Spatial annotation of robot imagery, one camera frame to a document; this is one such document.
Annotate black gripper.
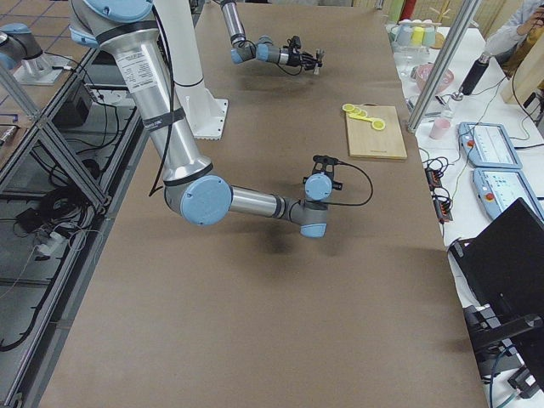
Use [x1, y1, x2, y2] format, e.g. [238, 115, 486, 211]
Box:
[303, 171, 343, 190]
[286, 48, 325, 71]

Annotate steel jigger measuring cup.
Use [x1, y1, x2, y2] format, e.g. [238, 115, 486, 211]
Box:
[313, 48, 325, 76]

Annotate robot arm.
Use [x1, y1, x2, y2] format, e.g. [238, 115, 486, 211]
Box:
[71, 1, 338, 238]
[217, 0, 325, 76]

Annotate grey plastic cup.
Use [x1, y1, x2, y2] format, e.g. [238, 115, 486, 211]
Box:
[395, 24, 413, 47]

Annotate yellow plastic cup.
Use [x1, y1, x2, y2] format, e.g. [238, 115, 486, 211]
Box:
[410, 26, 425, 47]

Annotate pink plastic cup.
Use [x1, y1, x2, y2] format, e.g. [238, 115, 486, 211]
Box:
[429, 117, 451, 140]

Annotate wooden cutting board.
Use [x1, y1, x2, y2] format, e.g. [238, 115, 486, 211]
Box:
[344, 105, 407, 160]

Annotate yellow plastic knife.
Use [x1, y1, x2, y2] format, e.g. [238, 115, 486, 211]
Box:
[348, 112, 384, 123]

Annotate lemon slice on knife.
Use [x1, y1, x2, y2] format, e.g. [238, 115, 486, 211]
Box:
[371, 121, 386, 131]

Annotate pink bowl with ice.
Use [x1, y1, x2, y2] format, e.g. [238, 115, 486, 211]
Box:
[414, 63, 455, 94]

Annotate upper teach pendant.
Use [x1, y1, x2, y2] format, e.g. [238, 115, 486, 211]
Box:
[457, 122, 522, 169]

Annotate teach pendant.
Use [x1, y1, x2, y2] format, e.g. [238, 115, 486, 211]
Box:
[457, 122, 522, 169]
[473, 167, 543, 220]

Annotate lower teach pendant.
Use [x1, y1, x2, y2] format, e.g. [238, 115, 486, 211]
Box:
[473, 167, 543, 220]

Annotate black bottle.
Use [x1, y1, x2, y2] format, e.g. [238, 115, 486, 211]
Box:
[460, 52, 491, 95]

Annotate black laptop monitor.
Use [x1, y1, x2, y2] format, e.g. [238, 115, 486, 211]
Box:
[449, 198, 543, 318]

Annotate person in background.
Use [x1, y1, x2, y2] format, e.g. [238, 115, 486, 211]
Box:
[484, 1, 543, 77]

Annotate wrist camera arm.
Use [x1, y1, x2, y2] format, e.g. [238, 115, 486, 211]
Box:
[313, 155, 338, 172]
[288, 36, 302, 53]

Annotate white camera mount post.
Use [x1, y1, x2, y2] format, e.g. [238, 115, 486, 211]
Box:
[154, 0, 229, 140]

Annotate aluminium frame post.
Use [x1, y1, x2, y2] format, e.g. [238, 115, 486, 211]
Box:
[407, 0, 482, 133]

